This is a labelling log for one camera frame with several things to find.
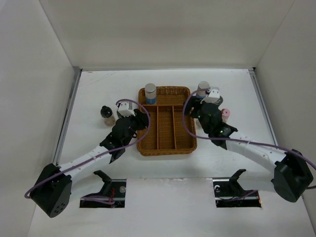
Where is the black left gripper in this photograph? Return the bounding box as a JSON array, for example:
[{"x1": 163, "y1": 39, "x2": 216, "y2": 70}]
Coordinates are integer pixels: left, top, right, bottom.
[{"x1": 122, "y1": 109, "x2": 150, "y2": 147}]

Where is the pink lid seasoning jar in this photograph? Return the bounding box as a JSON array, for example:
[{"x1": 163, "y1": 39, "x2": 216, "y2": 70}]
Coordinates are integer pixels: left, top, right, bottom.
[{"x1": 221, "y1": 108, "x2": 231, "y2": 122}]

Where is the black cap jar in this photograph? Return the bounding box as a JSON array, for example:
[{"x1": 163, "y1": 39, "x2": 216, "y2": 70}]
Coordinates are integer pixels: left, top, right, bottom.
[{"x1": 100, "y1": 106, "x2": 116, "y2": 126}]

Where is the blue label jar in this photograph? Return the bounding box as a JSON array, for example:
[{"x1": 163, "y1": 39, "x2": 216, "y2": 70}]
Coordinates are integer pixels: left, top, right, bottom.
[
  {"x1": 144, "y1": 83, "x2": 157, "y2": 105},
  {"x1": 196, "y1": 81, "x2": 210, "y2": 98}
]

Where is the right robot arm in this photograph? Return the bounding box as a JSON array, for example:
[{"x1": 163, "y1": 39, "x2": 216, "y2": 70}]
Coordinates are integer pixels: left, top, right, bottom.
[{"x1": 183, "y1": 96, "x2": 314, "y2": 202}]

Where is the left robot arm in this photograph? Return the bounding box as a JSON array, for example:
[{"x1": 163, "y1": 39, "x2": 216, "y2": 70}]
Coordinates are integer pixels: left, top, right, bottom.
[{"x1": 29, "y1": 109, "x2": 150, "y2": 218}]

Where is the brown wicker divided basket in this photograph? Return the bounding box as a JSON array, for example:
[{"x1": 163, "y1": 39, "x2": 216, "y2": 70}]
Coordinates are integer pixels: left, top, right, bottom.
[{"x1": 137, "y1": 86, "x2": 197, "y2": 156}]

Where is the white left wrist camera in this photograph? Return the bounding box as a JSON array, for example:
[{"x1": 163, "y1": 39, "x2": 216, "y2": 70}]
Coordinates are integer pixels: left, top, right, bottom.
[{"x1": 117, "y1": 101, "x2": 135, "y2": 118}]

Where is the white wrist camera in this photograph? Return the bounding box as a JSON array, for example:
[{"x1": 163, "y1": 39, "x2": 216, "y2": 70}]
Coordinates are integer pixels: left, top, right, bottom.
[
  {"x1": 117, "y1": 101, "x2": 135, "y2": 118},
  {"x1": 201, "y1": 87, "x2": 222, "y2": 105}
]

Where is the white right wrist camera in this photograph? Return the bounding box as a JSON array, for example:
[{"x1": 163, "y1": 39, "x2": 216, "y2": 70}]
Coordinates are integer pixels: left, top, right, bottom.
[{"x1": 201, "y1": 87, "x2": 222, "y2": 105}]

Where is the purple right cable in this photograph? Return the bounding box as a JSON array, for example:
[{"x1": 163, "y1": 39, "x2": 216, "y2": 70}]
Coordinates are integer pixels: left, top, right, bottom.
[{"x1": 182, "y1": 90, "x2": 316, "y2": 201}]

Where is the purple cable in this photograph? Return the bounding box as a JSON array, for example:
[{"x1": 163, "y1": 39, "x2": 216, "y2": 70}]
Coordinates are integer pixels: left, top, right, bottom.
[
  {"x1": 24, "y1": 99, "x2": 151, "y2": 205},
  {"x1": 182, "y1": 90, "x2": 316, "y2": 201}
]

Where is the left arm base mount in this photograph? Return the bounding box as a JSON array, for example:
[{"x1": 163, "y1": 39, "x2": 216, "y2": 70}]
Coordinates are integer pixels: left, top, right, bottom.
[{"x1": 79, "y1": 170, "x2": 127, "y2": 208}]

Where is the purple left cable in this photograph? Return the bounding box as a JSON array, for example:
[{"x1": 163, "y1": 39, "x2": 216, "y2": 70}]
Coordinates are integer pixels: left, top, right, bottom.
[{"x1": 24, "y1": 99, "x2": 151, "y2": 205}]

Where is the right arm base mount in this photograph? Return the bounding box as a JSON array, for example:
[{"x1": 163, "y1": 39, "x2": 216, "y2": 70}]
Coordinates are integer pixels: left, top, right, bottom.
[{"x1": 212, "y1": 169, "x2": 261, "y2": 208}]

